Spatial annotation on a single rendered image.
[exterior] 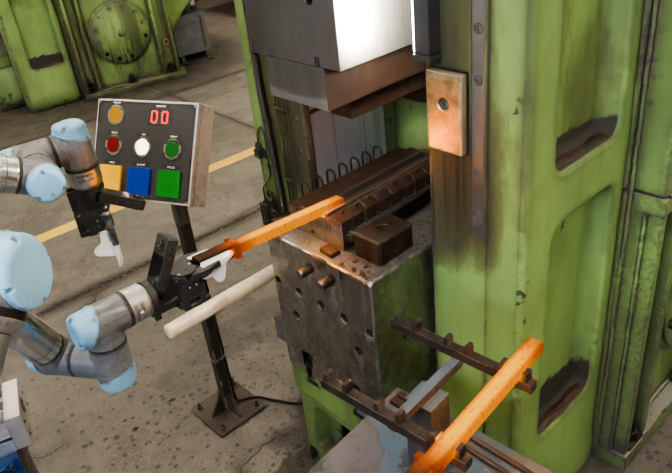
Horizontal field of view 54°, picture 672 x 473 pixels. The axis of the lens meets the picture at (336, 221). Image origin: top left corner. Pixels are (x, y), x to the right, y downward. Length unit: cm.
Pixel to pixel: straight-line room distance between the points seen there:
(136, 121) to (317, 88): 67
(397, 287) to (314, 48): 57
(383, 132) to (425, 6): 73
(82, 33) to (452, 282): 499
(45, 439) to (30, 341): 140
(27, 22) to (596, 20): 524
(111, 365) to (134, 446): 120
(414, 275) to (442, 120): 40
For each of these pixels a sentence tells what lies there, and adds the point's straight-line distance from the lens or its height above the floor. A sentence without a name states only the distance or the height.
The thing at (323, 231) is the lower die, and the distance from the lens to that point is 164.
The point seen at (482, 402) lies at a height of 93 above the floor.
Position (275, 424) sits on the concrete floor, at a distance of 248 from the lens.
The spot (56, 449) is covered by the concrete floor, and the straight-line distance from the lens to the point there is 269.
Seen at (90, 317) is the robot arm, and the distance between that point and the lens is 134.
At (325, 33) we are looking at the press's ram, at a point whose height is 144.
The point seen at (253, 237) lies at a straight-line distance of 149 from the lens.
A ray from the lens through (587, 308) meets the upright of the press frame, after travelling 194.
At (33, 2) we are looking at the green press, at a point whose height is 86.
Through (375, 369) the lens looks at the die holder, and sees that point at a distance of 165.
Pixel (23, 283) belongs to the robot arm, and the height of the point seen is 126.
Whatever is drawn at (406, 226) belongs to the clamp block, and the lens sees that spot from 156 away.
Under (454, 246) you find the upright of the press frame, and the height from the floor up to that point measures 94.
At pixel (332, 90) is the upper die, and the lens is 144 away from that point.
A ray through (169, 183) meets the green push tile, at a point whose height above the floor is 101.
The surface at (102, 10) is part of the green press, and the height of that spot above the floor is 71.
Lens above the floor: 178
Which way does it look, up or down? 30 degrees down
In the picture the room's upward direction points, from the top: 7 degrees counter-clockwise
